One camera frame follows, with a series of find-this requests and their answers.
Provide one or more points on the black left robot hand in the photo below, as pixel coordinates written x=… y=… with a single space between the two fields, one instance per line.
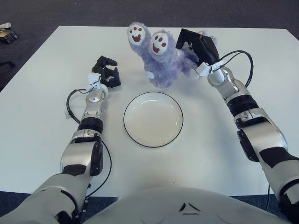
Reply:
x=109 y=77

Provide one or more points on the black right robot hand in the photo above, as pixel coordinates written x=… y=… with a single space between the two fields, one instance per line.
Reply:
x=208 y=49

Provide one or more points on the purple plush bunny doll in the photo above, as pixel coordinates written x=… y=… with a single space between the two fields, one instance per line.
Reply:
x=161 y=67

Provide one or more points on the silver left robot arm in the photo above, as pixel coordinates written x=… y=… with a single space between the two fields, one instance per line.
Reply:
x=93 y=107

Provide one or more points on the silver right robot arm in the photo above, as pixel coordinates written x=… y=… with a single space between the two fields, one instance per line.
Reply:
x=245 y=105

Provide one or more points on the white plate with black rim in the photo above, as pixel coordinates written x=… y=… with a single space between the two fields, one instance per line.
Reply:
x=153 y=120

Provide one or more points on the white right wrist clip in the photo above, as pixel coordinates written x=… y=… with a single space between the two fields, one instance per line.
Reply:
x=203 y=68

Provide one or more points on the black chair leg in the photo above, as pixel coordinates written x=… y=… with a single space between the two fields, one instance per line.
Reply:
x=7 y=64

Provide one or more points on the black box on floor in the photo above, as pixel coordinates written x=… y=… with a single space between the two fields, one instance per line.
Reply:
x=8 y=37

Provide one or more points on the white crumpled paper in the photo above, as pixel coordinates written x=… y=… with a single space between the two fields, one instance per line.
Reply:
x=5 y=25

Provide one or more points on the silver robot torso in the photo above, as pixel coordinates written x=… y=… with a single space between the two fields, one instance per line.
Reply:
x=163 y=205

